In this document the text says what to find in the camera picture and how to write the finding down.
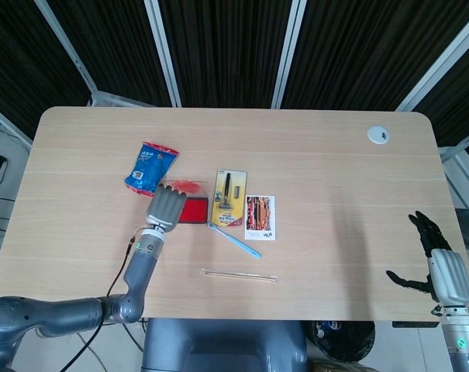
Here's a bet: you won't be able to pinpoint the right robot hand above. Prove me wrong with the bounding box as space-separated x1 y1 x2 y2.
385 210 469 307

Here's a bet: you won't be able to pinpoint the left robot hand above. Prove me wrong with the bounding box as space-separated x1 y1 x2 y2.
146 185 187 234

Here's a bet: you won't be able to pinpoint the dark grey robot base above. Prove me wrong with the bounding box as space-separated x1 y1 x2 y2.
140 318 309 372

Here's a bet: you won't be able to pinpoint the red ink pad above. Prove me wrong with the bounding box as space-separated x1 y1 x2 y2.
164 178 211 225

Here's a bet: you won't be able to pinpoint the blue snack packet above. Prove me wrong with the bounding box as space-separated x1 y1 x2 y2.
124 141 180 198

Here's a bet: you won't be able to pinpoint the black desk control panel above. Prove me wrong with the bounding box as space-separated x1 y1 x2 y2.
391 320 440 329

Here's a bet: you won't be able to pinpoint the razor in yellow blister pack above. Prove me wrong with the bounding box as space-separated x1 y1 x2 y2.
211 168 249 229

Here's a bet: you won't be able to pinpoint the light blue toothbrush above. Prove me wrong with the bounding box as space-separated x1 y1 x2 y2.
207 221 263 260

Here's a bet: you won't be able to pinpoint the photo postcard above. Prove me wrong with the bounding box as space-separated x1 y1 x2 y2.
243 195 277 241

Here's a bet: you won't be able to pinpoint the wrapped wooden chopsticks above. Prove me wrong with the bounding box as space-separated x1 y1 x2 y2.
199 267 278 284

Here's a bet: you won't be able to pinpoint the black trash bin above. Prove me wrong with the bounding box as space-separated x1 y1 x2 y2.
309 320 376 364

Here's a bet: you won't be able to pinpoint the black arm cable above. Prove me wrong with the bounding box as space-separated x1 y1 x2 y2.
61 234 138 372

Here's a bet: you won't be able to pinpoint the white frame base rail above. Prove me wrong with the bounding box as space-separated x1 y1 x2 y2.
88 91 157 108

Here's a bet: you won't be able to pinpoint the white aluminium frame post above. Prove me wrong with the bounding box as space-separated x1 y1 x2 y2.
143 0 183 109
271 0 309 109
33 0 99 108
395 15 469 112

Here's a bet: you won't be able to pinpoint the white desk cable grommet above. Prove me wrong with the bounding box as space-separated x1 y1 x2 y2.
367 125 391 145

